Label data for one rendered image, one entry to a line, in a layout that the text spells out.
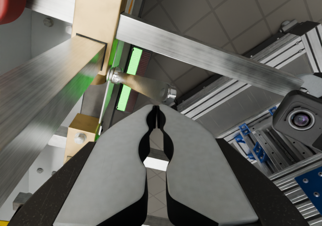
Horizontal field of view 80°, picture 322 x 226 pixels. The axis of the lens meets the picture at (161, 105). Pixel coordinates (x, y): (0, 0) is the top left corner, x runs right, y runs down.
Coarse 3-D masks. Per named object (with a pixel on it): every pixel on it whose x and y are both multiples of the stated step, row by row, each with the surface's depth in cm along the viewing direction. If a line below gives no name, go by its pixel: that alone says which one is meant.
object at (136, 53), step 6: (132, 54) 42; (138, 54) 42; (132, 60) 42; (138, 60) 42; (132, 66) 43; (132, 72) 44; (126, 90) 46; (120, 96) 47; (126, 96) 47; (120, 102) 47; (120, 108) 48
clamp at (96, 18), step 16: (80, 0) 22; (96, 0) 22; (112, 0) 22; (80, 16) 22; (96, 16) 22; (112, 16) 22; (80, 32) 23; (96, 32) 23; (112, 32) 23; (112, 48) 25; (112, 64) 30; (96, 80) 27
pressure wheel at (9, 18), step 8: (0, 0) 18; (8, 0) 18; (16, 0) 20; (24, 0) 21; (0, 8) 19; (8, 8) 19; (16, 8) 20; (0, 16) 19; (8, 16) 20; (16, 16) 21; (0, 24) 21
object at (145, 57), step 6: (144, 54) 42; (150, 54) 42; (144, 60) 42; (138, 66) 43; (144, 66) 43; (138, 72) 44; (144, 72) 44; (132, 90) 46; (132, 96) 47; (132, 102) 47; (126, 108) 48; (132, 108) 48
